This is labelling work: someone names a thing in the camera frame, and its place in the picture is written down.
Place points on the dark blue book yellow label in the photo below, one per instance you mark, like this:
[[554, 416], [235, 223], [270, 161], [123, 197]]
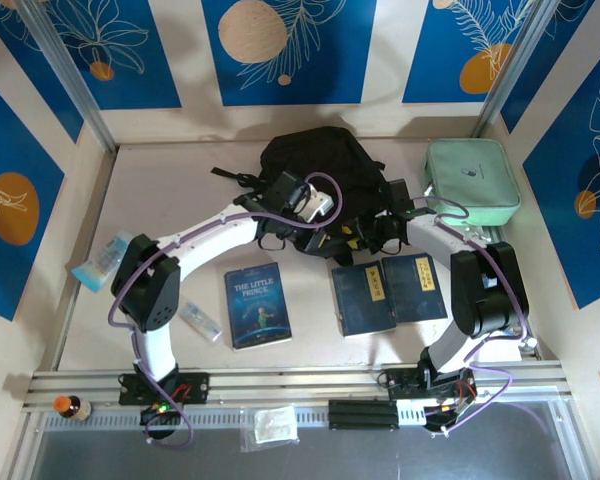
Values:
[[362, 305], [417, 300]]

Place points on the black backpack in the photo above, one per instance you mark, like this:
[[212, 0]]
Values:
[[325, 155]]

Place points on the blue Little Prince book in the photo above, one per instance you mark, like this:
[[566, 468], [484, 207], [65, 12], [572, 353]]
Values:
[[257, 310]]

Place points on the small clear tube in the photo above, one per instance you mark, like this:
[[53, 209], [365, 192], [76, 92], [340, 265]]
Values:
[[200, 321]]

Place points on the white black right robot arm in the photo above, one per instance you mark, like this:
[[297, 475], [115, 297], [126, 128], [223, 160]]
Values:
[[430, 235]]

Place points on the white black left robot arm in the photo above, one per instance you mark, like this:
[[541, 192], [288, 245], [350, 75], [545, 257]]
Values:
[[205, 235]]

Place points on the mint green zip case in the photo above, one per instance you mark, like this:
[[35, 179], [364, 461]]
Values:
[[470, 180]]

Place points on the black ribbed block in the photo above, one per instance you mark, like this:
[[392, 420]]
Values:
[[362, 415]]

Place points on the blue poster beige circle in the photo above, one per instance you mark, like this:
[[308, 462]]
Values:
[[330, 60]]

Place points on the white slotted box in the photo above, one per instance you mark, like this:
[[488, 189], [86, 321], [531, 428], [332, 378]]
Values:
[[410, 412]]

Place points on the clear plastic bag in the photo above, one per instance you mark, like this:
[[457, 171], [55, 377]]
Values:
[[275, 425]]

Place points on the white knob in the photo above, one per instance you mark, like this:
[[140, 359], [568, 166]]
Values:
[[529, 344]]

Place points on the blue poster white leaf drawing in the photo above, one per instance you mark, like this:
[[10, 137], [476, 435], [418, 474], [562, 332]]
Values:
[[570, 200]]

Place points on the light blue packet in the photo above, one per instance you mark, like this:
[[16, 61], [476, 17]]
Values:
[[97, 265]]

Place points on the blue poster orange circle feather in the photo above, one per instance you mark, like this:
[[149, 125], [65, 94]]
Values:
[[440, 50]]

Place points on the blue poster white flower drawing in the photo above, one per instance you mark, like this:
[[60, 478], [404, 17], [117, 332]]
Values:
[[150, 75]]

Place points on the grey front panel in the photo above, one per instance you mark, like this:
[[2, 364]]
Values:
[[330, 460]]

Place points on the blue poster orange circle flower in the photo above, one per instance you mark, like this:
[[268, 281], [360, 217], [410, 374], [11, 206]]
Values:
[[25, 150]]

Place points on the brown bottle orange cap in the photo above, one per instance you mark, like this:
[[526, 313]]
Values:
[[72, 407]]

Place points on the aluminium mounting rail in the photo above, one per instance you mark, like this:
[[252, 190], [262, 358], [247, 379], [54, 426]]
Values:
[[290, 385]]

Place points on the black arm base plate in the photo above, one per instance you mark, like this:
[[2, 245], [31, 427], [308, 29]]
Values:
[[400, 382], [195, 387]]

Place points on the aluminium corner post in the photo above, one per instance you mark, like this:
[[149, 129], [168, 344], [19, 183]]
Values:
[[515, 70], [70, 75]]

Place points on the blue wall poster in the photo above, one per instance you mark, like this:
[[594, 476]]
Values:
[[30, 75], [555, 65]]

